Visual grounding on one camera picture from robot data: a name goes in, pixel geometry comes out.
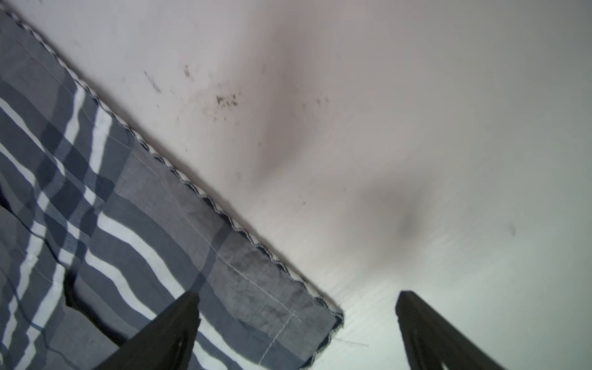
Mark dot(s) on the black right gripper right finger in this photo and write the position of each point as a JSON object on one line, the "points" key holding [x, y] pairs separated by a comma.
{"points": [[431, 342]]}

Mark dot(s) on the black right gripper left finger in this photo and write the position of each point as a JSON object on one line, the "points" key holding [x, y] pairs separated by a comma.
{"points": [[165, 343]]}

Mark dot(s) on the grey plaid pillowcase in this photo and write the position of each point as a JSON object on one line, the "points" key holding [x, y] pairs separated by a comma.
{"points": [[100, 234]]}

